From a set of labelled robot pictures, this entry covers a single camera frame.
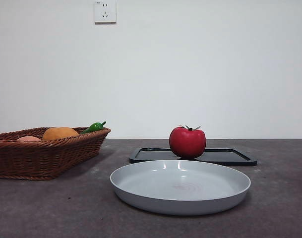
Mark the red tomato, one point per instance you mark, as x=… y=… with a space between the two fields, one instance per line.
x=188 y=143

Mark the green pepper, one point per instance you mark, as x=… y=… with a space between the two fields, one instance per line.
x=92 y=128

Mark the pale grey round plate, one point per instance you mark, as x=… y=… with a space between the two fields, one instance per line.
x=180 y=196

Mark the dark rectangular tray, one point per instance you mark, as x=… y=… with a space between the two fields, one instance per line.
x=225 y=156

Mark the yellow-orange potato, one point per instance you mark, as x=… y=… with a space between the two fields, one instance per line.
x=60 y=133

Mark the brown wicker basket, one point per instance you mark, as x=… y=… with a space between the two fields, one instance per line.
x=41 y=158

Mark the pinkish brown egg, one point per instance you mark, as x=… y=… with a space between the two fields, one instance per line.
x=29 y=139

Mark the white wall socket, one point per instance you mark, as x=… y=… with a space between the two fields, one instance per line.
x=105 y=12

